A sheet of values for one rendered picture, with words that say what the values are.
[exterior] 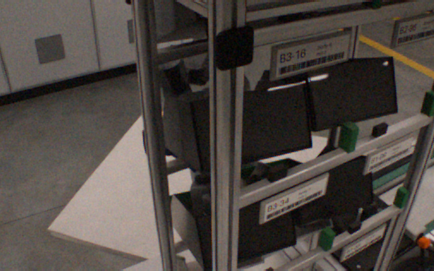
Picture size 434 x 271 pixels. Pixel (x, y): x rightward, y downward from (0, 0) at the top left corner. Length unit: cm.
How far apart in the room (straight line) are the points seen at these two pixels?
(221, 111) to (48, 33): 343
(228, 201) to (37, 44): 341
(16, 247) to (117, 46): 206
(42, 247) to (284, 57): 224
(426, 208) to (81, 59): 315
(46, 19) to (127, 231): 268
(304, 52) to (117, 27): 352
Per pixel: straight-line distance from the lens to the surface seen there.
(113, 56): 392
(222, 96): 33
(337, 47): 38
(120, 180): 141
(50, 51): 377
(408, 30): 46
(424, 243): 99
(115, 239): 123
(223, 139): 35
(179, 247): 68
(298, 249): 108
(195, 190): 69
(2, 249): 257
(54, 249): 245
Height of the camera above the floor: 174
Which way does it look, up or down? 34 degrees down
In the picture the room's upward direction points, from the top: straight up
